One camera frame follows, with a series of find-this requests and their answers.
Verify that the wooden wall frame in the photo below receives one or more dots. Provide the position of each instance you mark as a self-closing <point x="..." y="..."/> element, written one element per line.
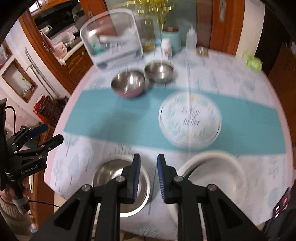
<point x="20" y="80"/>

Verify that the teal table runner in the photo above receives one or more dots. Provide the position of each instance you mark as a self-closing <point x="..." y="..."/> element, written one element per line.
<point x="111" y="125"/>

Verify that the frosted glass sliding door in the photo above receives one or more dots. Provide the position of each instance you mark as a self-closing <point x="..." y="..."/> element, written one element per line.
<point x="185" y="14"/>

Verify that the large steel bowl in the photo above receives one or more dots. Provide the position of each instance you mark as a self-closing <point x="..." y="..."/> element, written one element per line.
<point x="111" y="169"/>

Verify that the small glass jar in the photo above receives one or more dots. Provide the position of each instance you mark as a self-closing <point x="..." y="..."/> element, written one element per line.
<point x="148" y="45"/>

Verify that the small steel bowl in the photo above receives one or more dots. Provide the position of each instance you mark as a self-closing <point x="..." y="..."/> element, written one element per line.
<point x="159" y="70"/>

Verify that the round printed placemat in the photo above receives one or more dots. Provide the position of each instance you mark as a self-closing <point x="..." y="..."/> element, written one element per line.
<point x="190" y="120"/>

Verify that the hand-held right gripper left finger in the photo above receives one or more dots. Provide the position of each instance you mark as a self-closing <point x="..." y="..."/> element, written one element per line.
<point x="137" y="178"/>

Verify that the green tissue pack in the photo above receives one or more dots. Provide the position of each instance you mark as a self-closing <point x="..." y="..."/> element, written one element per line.
<point x="253" y="62"/>

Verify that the black range hood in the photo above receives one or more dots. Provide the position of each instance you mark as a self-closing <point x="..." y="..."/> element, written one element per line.
<point x="55" y="11"/>

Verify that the clear squeeze bottle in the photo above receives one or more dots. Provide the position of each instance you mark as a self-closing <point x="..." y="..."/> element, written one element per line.
<point x="191" y="39"/>

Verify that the metal mop pole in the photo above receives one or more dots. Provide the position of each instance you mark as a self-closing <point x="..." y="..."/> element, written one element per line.
<point x="39" y="69"/>

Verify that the pink steel bowl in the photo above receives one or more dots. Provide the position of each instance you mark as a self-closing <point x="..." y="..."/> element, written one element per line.
<point x="128" y="84"/>

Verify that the white pill bottle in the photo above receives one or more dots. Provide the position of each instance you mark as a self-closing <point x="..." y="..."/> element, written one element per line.
<point x="166" y="49"/>

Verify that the large white plate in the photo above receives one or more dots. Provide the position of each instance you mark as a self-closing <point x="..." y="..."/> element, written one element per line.
<point x="243" y="180"/>

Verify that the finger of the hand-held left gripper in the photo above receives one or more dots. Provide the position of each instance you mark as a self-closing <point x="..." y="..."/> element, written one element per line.
<point x="53" y="141"/>
<point x="39" y="128"/>

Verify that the teal canister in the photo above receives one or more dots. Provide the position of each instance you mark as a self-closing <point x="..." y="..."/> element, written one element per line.
<point x="172" y="38"/>

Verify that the blister pack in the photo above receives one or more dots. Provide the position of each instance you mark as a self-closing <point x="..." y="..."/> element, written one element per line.
<point x="203" y="51"/>

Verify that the clear plastic storage box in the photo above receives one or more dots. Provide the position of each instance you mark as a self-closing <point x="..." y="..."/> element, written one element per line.
<point x="111" y="27"/>

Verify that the gold door ornament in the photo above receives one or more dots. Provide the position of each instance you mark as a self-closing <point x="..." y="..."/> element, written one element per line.
<point x="150" y="9"/>

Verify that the pink kitchen appliance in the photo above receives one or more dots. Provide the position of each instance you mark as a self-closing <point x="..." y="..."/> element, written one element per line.
<point x="59" y="49"/>

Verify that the person's left hand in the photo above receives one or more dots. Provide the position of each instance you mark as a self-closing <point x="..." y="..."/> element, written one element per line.
<point x="26" y="186"/>

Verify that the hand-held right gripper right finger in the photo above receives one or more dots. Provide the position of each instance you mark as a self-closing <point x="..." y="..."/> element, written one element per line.
<point x="161" y="178"/>

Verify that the red basket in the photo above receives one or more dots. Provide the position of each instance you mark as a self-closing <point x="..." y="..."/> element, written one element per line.
<point x="42" y="105"/>

